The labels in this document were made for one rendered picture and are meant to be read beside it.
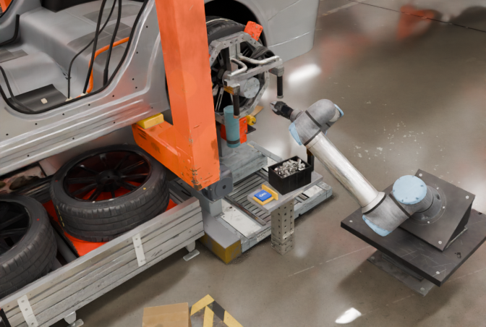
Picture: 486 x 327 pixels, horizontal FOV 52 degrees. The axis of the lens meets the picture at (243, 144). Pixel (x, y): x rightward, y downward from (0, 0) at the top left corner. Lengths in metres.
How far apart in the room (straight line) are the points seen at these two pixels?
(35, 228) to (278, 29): 1.92
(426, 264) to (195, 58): 1.49
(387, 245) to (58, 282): 1.65
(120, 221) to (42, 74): 1.19
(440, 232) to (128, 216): 1.63
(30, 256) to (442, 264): 2.00
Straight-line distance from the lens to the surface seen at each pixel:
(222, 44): 2.90
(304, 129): 2.51
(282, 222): 2.85
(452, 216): 2.76
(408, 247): 2.72
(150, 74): 2.88
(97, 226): 2.80
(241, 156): 3.45
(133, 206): 2.74
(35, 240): 2.68
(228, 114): 2.95
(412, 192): 2.55
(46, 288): 2.63
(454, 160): 3.98
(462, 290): 3.01
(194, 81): 2.38
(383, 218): 2.58
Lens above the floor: 2.15
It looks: 33 degrees down
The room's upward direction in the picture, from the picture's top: 4 degrees counter-clockwise
